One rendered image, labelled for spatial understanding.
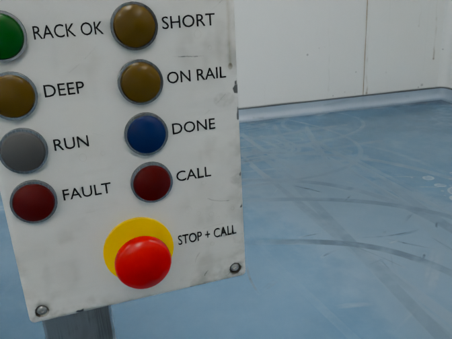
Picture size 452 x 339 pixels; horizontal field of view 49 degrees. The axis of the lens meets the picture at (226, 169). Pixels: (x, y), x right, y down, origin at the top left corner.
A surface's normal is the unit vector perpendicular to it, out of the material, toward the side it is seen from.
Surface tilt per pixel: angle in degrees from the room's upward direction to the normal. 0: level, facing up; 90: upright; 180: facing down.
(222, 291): 0
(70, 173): 90
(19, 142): 87
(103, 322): 90
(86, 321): 90
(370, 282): 0
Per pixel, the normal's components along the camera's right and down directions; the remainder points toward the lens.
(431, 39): 0.23, 0.33
